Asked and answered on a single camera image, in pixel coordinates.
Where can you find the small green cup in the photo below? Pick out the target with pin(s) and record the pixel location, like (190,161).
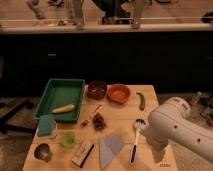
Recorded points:
(67,140)

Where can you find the metal cup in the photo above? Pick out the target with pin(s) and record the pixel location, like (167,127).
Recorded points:
(43,152)

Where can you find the teal sponge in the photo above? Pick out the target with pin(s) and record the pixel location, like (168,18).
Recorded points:
(47,126)

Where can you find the blue folded cloth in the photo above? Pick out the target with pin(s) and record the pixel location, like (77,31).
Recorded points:
(109,147)

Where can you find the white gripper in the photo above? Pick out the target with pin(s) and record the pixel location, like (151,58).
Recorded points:
(158,155)

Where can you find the green chili pepper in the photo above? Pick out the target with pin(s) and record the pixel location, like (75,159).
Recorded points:
(142,101)

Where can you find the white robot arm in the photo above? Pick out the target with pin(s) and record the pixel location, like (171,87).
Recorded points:
(169,122)

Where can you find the small brush with wooden handle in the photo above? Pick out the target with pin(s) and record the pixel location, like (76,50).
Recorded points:
(89,118)

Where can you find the brown pine cone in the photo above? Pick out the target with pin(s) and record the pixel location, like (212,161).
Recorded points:
(99,122)

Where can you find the green plastic tray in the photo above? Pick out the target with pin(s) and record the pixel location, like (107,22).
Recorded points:
(58,93)

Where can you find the dark red bowl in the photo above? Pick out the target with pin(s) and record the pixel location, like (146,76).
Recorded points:
(96,89)

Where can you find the orange bowl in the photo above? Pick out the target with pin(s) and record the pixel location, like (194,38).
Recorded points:
(118,93)

